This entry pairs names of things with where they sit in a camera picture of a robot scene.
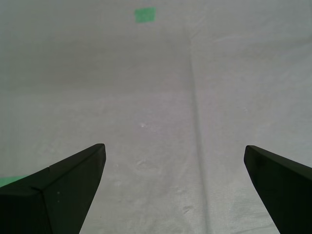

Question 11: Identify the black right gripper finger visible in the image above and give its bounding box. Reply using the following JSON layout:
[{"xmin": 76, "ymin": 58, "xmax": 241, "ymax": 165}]
[
  {"xmin": 244, "ymin": 145, "xmax": 312, "ymax": 234},
  {"xmin": 0, "ymin": 143, "xmax": 106, "ymax": 234}
]

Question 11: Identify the long green tape strip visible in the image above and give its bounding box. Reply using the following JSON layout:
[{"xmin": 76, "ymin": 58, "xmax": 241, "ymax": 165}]
[{"xmin": 0, "ymin": 175, "xmax": 26, "ymax": 188}]

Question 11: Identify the small green tape mark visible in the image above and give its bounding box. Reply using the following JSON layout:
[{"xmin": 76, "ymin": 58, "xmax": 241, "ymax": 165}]
[{"xmin": 135, "ymin": 6, "xmax": 156, "ymax": 23}]

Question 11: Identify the white table cover sheet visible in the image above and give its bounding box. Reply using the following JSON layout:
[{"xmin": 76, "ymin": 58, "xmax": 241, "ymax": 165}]
[{"xmin": 0, "ymin": 0, "xmax": 312, "ymax": 234}]

